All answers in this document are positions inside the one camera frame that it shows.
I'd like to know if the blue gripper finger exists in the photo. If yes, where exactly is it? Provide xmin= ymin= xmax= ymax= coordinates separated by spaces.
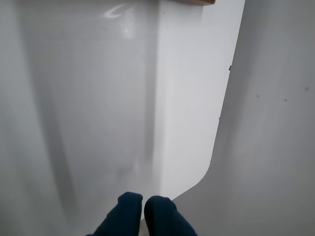
xmin=144 ymin=195 xmax=197 ymax=236
xmin=86 ymin=192 xmax=144 ymax=236

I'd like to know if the wooden chessboard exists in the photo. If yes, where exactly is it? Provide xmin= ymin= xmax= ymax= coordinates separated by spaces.
xmin=159 ymin=0 xmax=217 ymax=6

